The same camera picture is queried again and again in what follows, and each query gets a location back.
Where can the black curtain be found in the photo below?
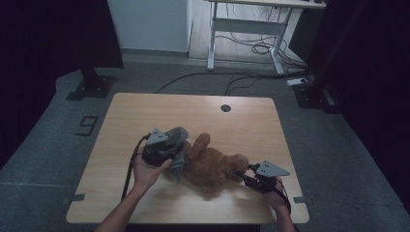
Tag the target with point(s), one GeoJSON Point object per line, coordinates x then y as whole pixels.
{"type": "Point", "coordinates": [48, 48]}
{"type": "Point", "coordinates": [370, 64]}

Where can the grey tape strip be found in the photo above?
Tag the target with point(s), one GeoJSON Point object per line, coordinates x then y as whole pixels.
{"type": "Point", "coordinates": [302, 199]}
{"type": "Point", "coordinates": [75, 198]}

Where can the white power strip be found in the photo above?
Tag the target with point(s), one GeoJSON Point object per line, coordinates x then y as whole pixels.
{"type": "Point", "coordinates": [297, 81]}

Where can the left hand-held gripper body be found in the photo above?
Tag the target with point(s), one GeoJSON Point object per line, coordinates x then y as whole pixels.
{"type": "Point", "coordinates": [159, 150]}

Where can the black stand base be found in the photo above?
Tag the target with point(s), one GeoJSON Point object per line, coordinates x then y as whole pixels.
{"type": "Point", "coordinates": [93, 85]}
{"type": "Point", "coordinates": [314, 95]}

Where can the white desk frame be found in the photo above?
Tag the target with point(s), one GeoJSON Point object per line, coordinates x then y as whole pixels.
{"type": "Point", "coordinates": [245, 25]}

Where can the brown teddy bear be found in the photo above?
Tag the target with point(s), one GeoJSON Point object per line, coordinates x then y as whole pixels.
{"type": "Point", "coordinates": [212, 167]}

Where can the grey fluffy cloth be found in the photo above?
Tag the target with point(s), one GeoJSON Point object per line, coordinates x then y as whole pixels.
{"type": "Point", "coordinates": [179, 151]}

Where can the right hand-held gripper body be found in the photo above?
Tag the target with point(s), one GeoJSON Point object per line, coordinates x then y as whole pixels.
{"type": "Point", "coordinates": [266, 180]}

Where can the person's right hand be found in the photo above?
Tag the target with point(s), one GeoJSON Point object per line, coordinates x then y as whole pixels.
{"type": "Point", "coordinates": [277, 198]}

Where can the person's left hand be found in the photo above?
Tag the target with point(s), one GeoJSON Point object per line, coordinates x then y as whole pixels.
{"type": "Point", "coordinates": [148, 175]}

